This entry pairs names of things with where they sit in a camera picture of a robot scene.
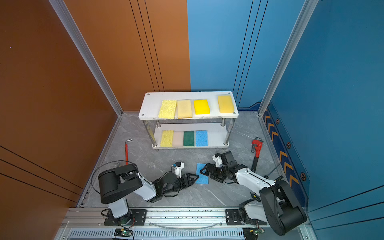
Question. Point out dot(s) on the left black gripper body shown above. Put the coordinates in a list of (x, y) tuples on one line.
[(182, 184)]

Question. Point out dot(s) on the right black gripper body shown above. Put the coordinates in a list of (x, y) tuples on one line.
[(218, 173)]

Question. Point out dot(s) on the blue cellulose sponge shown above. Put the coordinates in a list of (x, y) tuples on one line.
[(202, 180), (201, 138)]

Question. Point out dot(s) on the green scouring sponge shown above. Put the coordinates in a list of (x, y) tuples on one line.
[(189, 139)]

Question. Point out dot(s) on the beige foam sponge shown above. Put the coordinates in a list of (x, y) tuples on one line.
[(178, 139)]

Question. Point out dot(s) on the pale yellow orange-backed sponge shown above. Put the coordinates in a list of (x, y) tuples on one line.
[(184, 109)]

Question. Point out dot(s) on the bright yellow foam sponge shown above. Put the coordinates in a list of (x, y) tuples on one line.
[(201, 107)]

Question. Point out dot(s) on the golden yellow sponge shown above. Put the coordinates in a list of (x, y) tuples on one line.
[(226, 105)]

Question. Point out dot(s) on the light yellow cellulose sponge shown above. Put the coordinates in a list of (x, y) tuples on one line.
[(168, 109)]

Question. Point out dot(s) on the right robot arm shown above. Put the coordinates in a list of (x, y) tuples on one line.
[(273, 202)]

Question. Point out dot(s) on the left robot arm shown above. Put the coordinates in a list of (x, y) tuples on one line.
[(115, 184)]

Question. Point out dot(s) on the white two-tier shelf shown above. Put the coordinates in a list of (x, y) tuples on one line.
[(218, 125)]

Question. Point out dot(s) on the black yellow screwdriver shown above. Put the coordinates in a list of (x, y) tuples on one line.
[(275, 168)]

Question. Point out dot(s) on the red pipe wrench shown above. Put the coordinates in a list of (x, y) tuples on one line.
[(257, 145)]

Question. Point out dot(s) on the right green circuit board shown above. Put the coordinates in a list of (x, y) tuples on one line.
[(252, 233)]

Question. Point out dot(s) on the green circuit board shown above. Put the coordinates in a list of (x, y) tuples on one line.
[(252, 233), (122, 234)]

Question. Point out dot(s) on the left green circuit board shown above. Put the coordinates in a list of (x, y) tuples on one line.
[(122, 234)]

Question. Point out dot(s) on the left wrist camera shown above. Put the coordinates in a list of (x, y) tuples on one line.
[(177, 167)]

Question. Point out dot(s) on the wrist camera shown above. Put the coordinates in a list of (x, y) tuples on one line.
[(177, 167), (218, 160)]

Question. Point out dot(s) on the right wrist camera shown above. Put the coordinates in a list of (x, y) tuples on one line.
[(218, 160)]

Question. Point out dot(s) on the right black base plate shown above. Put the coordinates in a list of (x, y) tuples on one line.
[(235, 217)]

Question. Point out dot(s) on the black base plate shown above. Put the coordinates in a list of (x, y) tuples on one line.
[(132, 218), (235, 217)]

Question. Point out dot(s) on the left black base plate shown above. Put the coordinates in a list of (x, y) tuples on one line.
[(132, 218)]

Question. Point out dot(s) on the red handled hex key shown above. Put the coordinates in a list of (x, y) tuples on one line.
[(126, 151)]

